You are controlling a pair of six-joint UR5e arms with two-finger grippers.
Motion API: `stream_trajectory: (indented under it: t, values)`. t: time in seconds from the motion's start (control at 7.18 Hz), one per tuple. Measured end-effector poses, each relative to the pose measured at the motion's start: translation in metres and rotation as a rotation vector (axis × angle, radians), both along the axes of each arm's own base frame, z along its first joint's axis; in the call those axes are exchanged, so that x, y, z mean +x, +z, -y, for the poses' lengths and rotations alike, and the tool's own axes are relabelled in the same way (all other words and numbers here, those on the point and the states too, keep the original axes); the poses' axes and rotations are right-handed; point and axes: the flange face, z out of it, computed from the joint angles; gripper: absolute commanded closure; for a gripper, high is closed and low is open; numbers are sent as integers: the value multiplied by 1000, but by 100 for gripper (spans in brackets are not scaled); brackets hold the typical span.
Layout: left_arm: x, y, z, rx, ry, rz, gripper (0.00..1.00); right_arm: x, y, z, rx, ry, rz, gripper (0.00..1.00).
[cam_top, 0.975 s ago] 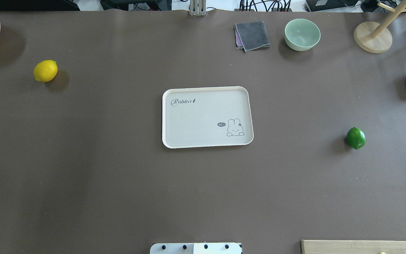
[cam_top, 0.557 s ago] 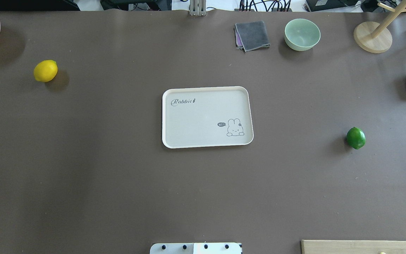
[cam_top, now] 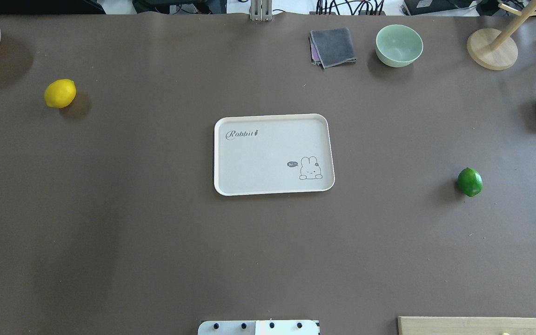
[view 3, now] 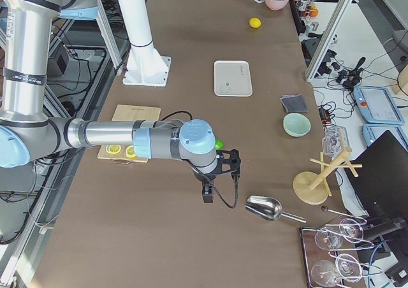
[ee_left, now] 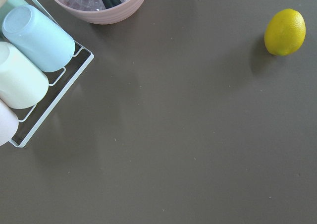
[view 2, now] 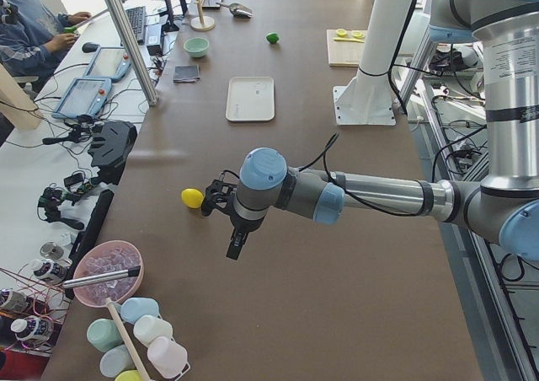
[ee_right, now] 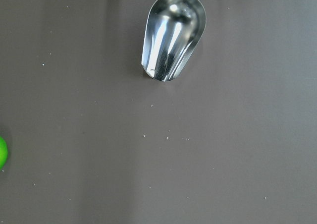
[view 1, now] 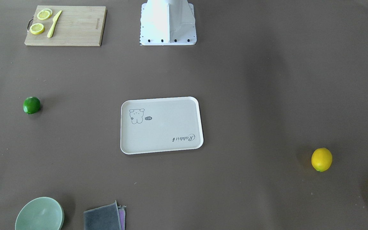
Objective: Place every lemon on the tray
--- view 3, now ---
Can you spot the left lemon slice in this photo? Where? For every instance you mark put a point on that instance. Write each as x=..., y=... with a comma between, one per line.
x=113, y=149

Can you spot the lower teach pendant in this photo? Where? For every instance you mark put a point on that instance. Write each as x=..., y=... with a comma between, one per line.
x=371, y=132

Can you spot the black monitor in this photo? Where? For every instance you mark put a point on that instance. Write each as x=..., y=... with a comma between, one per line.
x=380, y=189

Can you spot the lemon slice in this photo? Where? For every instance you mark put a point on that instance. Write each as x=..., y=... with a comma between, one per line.
x=130, y=152
x=113, y=149

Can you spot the teach pendant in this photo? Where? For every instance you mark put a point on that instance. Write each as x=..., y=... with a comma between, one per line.
x=377, y=106
x=371, y=132

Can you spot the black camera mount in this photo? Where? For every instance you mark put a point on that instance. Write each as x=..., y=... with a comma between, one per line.
x=228, y=161

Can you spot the clear glass mug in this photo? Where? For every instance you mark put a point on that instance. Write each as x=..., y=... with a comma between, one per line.
x=334, y=141

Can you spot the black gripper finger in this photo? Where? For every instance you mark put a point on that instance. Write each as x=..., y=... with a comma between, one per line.
x=207, y=193

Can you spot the wooden mug tree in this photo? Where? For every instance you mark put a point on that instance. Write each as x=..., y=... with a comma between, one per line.
x=312, y=188

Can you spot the metal scoop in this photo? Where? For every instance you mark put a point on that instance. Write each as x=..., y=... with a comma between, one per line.
x=269, y=209

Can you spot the wine glass rack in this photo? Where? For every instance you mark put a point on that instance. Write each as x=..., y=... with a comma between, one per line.
x=330, y=254

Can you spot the dark grey cloth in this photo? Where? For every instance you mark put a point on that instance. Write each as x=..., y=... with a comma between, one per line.
x=294, y=103

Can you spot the green lime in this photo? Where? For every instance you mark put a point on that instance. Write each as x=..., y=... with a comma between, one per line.
x=218, y=144

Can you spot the mint green bowl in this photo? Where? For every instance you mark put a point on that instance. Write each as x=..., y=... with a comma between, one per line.
x=296, y=124

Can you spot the upper teach pendant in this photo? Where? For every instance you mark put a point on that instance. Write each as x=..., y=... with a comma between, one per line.
x=377, y=106

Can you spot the yellow lemon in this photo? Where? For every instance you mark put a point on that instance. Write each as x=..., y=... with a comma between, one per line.
x=255, y=23

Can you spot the right lemon slice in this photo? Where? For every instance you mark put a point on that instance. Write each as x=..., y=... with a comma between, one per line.
x=130, y=152

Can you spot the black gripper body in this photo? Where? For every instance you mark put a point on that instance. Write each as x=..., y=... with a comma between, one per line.
x=202, y=178

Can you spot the wooden cutting board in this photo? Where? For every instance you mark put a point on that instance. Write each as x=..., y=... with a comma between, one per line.
x=129, y=113

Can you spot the small brown-headed spoon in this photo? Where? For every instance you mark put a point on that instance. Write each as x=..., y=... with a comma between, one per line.
x=326, y=209

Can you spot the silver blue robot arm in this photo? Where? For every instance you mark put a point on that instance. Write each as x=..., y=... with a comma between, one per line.
x=28, y=134

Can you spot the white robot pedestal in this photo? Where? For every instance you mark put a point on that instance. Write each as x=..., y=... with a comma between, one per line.
x=145, y=66

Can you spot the white rectangular tray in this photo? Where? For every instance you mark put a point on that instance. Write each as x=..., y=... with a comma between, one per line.
x=232, y=79

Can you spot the aluminium frame post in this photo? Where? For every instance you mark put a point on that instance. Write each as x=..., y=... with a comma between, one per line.
x=335, y=20

